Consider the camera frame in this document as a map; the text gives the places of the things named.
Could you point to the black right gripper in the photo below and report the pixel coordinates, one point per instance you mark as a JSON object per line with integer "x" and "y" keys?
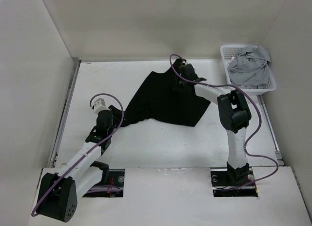
{"x": 176, "y": 87}

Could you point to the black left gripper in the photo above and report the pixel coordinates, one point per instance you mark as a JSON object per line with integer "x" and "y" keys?
{"x": 116, "y": 113}

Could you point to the black tank top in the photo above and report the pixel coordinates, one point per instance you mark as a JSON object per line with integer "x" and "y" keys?
{"x": 156, "y": 99}

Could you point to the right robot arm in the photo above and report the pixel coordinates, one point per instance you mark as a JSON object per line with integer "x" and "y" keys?
{"x": 234, "y": 115}

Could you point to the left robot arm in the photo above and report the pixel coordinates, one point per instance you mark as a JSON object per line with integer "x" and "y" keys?
{"x": 59, "y": 191}

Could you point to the grey tank tops pile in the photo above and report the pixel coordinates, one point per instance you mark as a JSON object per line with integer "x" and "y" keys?
{"x": 250, "y": 68}

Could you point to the white plastic laundry basket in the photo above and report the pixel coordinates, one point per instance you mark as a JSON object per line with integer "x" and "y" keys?
{"x": 230, "y": 51}

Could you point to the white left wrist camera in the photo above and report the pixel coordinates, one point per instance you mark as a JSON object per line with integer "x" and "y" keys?
{"x": 99, "y": 105}

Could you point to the left aluminium frame rail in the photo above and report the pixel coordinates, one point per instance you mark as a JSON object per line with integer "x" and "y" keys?
{"x": 58, "y": 137}

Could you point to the aluminium frame rail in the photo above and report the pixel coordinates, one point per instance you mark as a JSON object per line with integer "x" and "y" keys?
{"x": 269, "y": 124}
{"x": 58, "y": 137}

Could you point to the right aluminium frame rail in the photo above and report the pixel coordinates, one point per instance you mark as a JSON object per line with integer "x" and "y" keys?
{"x": 269, "y": 124}

